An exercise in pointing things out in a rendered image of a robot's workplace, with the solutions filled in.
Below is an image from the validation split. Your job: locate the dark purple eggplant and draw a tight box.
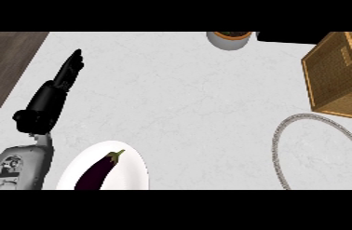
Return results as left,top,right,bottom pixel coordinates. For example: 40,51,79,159
73,149,127,191

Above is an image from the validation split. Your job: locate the black appliance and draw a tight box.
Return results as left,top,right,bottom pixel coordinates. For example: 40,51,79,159
255,31,333,46

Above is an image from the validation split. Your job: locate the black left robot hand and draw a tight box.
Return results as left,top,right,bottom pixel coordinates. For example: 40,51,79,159
11,48,86,136

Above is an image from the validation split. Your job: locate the white oval plate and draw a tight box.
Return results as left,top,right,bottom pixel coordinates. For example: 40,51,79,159
55,140,151,191

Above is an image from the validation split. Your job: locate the white potted plant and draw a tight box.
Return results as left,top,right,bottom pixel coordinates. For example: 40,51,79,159
206,31,253,51

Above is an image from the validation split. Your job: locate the brown wicker basket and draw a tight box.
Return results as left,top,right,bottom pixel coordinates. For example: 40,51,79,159
301,31,352,119

